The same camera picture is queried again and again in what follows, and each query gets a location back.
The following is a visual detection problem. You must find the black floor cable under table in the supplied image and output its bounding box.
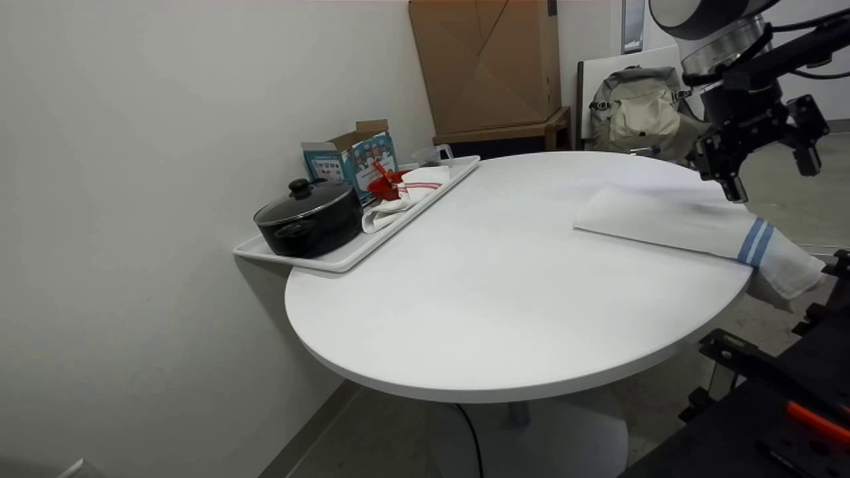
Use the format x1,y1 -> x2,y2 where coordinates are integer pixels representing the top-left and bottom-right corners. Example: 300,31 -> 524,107
453,402 -> 488,478

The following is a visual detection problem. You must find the dark wooden shelf unit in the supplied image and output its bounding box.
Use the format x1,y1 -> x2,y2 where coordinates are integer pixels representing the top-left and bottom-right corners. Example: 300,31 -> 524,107
433,103 -> 574,162

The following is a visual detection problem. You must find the black clamp with orange handle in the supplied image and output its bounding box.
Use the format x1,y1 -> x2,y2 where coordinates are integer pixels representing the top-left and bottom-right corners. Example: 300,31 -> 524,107
698,328 -> 850,447

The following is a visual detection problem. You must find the white cloth with red stripes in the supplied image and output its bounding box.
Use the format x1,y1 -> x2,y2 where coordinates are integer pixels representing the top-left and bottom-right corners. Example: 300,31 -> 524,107
358,160 -> 453,237

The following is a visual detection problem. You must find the white towel with blue stripes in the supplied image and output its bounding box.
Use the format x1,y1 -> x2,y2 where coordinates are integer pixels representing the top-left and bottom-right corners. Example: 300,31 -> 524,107
571,180 -> 828,313

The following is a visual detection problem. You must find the large brown cardboard box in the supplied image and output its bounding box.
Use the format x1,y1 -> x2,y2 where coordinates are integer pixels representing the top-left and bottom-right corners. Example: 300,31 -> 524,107
407,0 -> 563,147

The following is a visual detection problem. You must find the beige fabric bag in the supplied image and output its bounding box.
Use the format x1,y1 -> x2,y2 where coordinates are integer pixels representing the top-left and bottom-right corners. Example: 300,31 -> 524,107
586,65 -> 711,162

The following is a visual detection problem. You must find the white rectangular tray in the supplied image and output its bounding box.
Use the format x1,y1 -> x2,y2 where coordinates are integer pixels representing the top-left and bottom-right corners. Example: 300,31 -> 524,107
230,154 -> 484,277

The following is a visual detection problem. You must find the white table pedestal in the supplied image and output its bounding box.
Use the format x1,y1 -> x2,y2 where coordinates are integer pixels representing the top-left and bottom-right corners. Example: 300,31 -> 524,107
428,395 -> 632,478

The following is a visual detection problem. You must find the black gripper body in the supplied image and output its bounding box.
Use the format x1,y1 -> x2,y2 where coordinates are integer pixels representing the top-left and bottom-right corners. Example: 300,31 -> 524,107
688,77 -> 790,179

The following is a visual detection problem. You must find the black cooking pot with lid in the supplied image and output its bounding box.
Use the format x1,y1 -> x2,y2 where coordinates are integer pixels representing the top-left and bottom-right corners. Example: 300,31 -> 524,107
251,176 -> 367,260

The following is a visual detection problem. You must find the blue and red printed carton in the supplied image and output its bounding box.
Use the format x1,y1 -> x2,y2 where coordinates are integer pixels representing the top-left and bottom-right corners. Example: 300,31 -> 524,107
300,116 -> 403,208

